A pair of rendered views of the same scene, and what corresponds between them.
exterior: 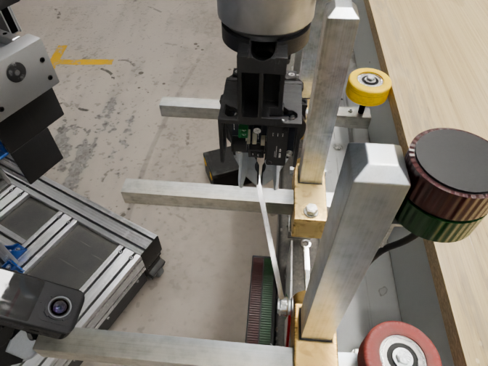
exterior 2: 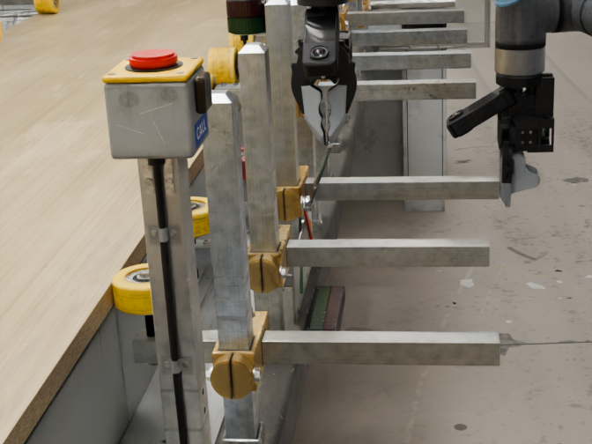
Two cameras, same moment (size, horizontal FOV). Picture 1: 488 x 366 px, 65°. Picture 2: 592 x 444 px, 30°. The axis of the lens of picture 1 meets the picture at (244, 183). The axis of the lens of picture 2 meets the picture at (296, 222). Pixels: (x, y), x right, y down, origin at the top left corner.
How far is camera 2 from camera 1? 1.82 m
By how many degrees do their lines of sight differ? 110
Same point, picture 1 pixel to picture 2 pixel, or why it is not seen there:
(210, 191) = (382, 242)
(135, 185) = (474, 242)
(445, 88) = (35, 277)
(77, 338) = (468, 179)
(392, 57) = (77, 311)
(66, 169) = not seen: outside the picture
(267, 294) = (319, 309)
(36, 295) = (469, 109)
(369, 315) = not seen: hidden behind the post
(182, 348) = (386, 180)
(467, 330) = not seen: hidden behind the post
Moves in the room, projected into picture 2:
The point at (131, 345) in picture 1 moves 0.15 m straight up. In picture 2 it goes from (425, 179) to (424, 86)
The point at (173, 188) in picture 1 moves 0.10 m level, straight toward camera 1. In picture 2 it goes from (426, 242) to (402, 219)
